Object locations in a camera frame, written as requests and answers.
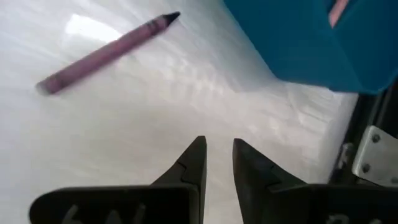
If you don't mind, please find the pink crayon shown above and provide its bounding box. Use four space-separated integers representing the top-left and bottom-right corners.
328 0 349 29

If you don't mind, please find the purple crayon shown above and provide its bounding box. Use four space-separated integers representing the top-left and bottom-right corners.
35 11 182 96

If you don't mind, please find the silver corner bracket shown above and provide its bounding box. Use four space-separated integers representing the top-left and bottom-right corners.
351 125 398 187

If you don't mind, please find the blue plastic bin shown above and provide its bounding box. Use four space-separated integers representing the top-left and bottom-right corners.
223 0 398 96

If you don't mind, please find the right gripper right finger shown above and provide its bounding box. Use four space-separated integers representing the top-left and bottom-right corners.
232 138 398 224

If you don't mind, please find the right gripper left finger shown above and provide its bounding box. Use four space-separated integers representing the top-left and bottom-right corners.
29 136 208 224

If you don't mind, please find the black aluminium table frame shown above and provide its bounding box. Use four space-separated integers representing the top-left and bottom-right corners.
328 79 398 187

